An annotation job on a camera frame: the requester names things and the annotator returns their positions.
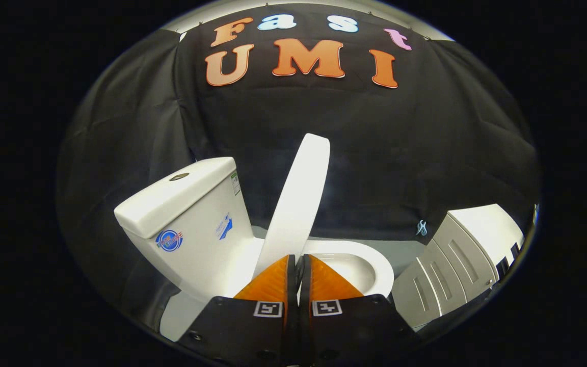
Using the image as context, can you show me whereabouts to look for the white toilet lid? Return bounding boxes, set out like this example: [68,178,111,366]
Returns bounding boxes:
[253,134,331,278]

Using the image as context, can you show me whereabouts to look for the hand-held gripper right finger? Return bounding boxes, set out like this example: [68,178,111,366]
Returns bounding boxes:
[299,254,421,363]

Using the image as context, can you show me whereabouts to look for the white toilet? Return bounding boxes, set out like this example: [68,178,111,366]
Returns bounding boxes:
[114,157,395,342]

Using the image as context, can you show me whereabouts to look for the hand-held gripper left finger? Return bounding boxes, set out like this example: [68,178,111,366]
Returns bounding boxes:
[179,255,298,365]

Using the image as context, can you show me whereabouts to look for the white cabinet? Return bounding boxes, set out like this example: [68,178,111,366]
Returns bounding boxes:
[391,204,525,329]

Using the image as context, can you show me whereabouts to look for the black backdrop cloth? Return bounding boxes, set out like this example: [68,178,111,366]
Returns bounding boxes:
[58,4,539,327]

